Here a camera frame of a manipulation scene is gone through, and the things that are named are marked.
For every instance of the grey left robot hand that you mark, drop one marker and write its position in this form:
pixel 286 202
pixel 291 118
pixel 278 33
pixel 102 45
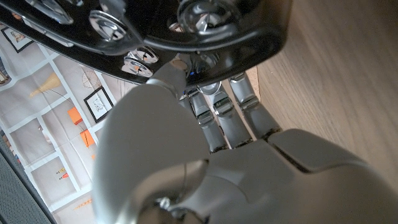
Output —
pixel 248 186

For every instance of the printed bookshelf backdrop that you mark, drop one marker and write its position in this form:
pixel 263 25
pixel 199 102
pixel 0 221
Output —
pixel 46 130

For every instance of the black half-moon tambourine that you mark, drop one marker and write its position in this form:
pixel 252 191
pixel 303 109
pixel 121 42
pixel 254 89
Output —
pixel 248 40

